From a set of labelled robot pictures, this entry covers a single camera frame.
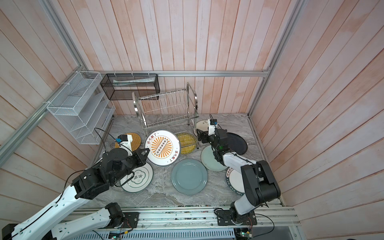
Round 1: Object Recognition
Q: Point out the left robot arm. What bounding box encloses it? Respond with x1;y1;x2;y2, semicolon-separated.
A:
2;148;150;240

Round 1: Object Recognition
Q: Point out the aluminium front rail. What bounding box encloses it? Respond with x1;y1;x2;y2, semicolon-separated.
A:
59;205;301;233

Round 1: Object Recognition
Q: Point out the stainless steel dish rack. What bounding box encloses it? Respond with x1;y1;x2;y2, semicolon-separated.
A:
132;83;199;141

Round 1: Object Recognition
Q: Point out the grey blue round plate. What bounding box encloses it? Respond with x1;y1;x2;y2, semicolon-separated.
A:
171;159;208;196

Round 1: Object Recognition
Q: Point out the dark navy plate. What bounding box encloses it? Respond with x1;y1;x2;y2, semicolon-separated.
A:
227;133;248;155

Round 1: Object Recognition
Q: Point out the white plate dark lettered rim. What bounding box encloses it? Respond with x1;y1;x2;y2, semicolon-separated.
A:
226;168;245;196

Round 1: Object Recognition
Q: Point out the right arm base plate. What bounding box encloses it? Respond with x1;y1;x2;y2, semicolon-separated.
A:
214;208;257;226

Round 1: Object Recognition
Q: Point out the light green flower plate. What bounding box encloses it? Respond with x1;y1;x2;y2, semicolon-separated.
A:
201;146;228;172

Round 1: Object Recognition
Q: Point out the orange woven bamboo plate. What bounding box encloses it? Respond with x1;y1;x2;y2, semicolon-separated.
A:
115;133;141;151

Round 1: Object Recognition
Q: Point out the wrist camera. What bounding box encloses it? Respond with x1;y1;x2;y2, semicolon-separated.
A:
208;119;218;136
116;134;133;154

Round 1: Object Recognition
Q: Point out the black wire wall basket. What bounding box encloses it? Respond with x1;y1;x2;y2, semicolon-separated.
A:
101;73;160;101

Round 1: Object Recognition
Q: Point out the white wire mesh shelf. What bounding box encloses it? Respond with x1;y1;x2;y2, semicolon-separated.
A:
47;71;116;145

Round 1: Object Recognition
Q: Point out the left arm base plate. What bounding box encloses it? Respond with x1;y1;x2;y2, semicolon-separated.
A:
122;212;140;229

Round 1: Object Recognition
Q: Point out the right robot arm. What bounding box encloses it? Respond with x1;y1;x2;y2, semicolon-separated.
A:
197;129;281;224

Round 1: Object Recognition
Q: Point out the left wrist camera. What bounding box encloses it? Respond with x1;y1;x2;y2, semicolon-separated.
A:
116;134;133;154

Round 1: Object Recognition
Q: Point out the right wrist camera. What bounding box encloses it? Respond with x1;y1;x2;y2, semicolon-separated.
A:
208;119;218;136

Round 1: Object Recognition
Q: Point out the cream plate with red flowers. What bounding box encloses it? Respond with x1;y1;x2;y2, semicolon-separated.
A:
196;120;210;132

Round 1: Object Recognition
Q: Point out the white plate orange sunburst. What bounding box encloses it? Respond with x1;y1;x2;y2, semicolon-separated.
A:
144;130;181;167

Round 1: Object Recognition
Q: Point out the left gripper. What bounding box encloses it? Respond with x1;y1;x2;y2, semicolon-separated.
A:
110;148;151;184

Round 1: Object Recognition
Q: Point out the yellow green woven plate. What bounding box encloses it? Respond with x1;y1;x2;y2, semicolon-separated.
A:
176;132;197;155

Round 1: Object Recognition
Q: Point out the white plate green clover outline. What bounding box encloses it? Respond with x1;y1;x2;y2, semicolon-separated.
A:
120;163;154;193

